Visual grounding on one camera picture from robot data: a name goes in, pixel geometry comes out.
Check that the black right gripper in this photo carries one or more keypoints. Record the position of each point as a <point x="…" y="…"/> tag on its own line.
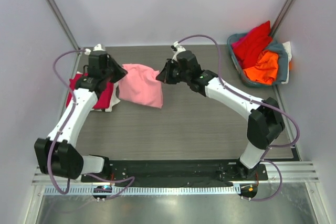
<point x="169" y="70"/>

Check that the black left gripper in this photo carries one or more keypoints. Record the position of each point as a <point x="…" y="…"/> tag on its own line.
<point x="121" y="72"/>

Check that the pink t shirt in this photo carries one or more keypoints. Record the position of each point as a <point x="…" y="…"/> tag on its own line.
<point x="140" y="86"/>

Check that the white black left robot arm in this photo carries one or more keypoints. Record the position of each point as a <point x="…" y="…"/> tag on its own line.
<point x="56" y="154"/>

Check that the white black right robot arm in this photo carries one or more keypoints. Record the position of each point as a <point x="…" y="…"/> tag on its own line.
<point x="264" y="122"/>

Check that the folded crimson t shirt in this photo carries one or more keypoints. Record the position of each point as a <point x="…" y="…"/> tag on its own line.
<point x="73" y="81"/>

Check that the teal laundry basket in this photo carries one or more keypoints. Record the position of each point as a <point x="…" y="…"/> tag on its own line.
<point x="232" y="39"/>

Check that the red t shirt in basket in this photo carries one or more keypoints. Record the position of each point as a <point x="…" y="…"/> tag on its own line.
<point x="248" y="48"/>

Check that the orange t shirt in basket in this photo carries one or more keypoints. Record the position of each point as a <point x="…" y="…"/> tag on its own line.
<point x="265" y="70"/>

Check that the grey blue t shirt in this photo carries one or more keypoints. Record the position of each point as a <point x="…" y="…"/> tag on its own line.
<point x="282" y="76"/>

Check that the white cloth in basket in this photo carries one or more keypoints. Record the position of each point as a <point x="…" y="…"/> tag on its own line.
<point x="287" y="48"/>

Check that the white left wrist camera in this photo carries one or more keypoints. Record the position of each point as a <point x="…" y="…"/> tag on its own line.
<point x="98" y="47"/>

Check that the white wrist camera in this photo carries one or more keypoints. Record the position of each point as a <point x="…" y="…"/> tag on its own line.
<point x="177" y="48"/>
<point x="98" y="47"/>

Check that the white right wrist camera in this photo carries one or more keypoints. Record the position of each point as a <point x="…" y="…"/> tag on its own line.
<point x="177" y="48"/>

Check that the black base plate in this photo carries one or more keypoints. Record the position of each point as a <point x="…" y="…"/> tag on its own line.
<point x="183" y="173"/>

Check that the slotted cable duct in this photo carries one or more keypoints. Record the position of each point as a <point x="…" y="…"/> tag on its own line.
<point x="142" y="191"/>

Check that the left aluminium frame post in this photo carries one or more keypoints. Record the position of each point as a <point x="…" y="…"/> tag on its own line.
<point x="62" y="22"/>

